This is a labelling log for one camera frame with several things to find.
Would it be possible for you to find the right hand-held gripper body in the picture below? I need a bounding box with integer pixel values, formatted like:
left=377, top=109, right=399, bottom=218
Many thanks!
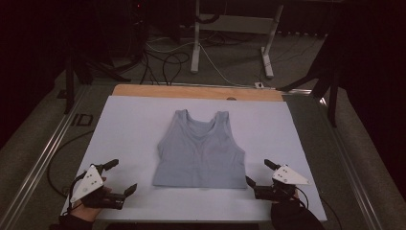
left=254, top=164, right=310, bottom=202

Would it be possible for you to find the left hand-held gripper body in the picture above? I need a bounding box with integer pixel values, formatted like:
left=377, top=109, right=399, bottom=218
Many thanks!
left=69, top=164, right=126, bottom=210

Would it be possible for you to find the grey tank top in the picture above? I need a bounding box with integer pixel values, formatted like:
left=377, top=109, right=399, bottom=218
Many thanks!
left=152, top=109, right=247, bottom=190

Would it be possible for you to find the person's left hand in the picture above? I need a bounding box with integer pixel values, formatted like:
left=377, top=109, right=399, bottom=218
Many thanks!
left=67, top=200, right=104, bottom=223

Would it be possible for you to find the person's right hand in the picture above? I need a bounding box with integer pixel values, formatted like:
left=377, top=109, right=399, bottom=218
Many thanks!
left=271, top=191, right=307, bottom=221

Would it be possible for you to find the white board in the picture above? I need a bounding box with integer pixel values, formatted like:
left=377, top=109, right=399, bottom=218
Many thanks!
left=61, top=95, right=328, bottom=223

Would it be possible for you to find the black stand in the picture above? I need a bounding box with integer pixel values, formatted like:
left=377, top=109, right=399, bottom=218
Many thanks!
left=62, top=54, right=132, bottom=115
left=277, top=32, right=341, bottom=128

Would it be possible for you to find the wooden table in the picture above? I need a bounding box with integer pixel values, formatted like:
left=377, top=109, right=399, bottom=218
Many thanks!
left=111, top=83, right=285, bottom=103

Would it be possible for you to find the left hand-held gripper cable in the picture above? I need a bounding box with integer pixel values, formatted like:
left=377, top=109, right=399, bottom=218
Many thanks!
left=67, top=171, right=88, bottom=207

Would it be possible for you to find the hand-held gripper cable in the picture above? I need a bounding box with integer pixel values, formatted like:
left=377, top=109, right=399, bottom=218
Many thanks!
left=67, top=171, right=88, bottom=207
left=294, top=186, right=310, bottom=209

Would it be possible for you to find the right hand-held gripper cable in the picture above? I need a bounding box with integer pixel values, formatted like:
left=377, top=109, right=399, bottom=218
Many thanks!
left=294, top=186, right=310, bottom=209

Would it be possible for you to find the black floor cable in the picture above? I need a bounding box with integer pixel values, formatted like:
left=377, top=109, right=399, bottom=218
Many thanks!
left=320, top=196, right=343, bottom=230
left=46, top=128, right=96, bottom=198

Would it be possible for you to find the aluminium rail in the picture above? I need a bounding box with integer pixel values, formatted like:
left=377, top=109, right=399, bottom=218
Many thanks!
left=0, top=84, right=94, bottom=230
left=318, top=95, right=386, bottom=230

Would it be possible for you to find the white cable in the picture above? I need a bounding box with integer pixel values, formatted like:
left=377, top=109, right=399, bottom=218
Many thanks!
left=145, top=36, right=257, bottom=88

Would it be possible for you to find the black looped cable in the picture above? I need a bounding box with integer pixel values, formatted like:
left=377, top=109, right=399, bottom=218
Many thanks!
left=140, top=51, right=192, bottom=86

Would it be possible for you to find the white desk frame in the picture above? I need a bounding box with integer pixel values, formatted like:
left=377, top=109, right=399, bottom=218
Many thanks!
left=190, top=0, right=285, bottom=80

